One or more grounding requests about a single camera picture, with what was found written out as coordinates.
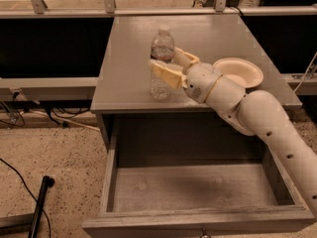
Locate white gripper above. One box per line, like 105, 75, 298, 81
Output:
151, 48, 222, 103

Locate clear plastic water bottle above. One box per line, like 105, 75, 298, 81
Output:
151, 25, 174, 101

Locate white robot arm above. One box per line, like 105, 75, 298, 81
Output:
149, 49, 317, 216

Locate grey open top drawer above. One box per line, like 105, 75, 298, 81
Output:
83, 112, 315, 238

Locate grey wooden cabinet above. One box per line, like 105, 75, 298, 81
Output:
90, 14, 302, 151

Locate white paper bowl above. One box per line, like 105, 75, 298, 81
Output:
213, 58, 264, 88

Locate grey low shelf beam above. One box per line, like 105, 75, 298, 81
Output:
0, 77, 97, 101

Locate black metal stand leg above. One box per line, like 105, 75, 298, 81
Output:
0, 176, 54, 238

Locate grey metal railing frame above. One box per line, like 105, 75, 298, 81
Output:
0, 0, 317, 19

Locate tangled cables under shelf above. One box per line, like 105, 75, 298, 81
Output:
0, 91, 92, 130

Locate black floor cable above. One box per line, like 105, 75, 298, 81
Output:
0, 158, 53, 238

